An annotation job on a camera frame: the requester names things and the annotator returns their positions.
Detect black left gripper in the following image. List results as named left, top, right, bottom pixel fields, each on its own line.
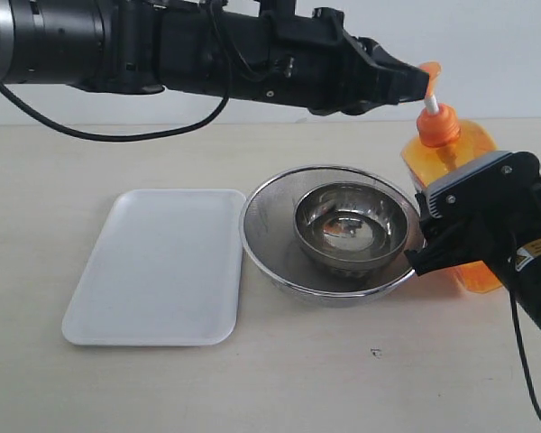
left=161, top=1, right=429, bottom=115

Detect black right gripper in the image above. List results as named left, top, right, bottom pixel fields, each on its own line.
left=404, top=193, right=541, bottom=289

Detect orange pump soap bottle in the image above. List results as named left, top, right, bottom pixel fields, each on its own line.
left=399, top=60, right=506, bottom=297

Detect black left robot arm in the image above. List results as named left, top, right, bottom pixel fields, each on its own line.
left=0, top=1, right=429, bottom=116

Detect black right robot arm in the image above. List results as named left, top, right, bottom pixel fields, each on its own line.
left=405, top=180, right=541, bottom=331

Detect small stainless steel bowl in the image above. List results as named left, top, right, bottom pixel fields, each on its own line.
left=293, top=181, right=411, bottom=274

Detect large steel mesh basin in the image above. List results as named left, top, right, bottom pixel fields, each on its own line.
left=240, top=165, right=425, bottom=308

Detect white rectangular plastic tray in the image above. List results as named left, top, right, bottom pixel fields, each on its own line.
left=61, top=189, right=246, bottom=347

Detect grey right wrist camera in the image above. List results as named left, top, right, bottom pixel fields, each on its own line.
left=423, top=151, right=540, bottom=219

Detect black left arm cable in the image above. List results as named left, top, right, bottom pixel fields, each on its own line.
left=0, top=0, right=280, bottom=143

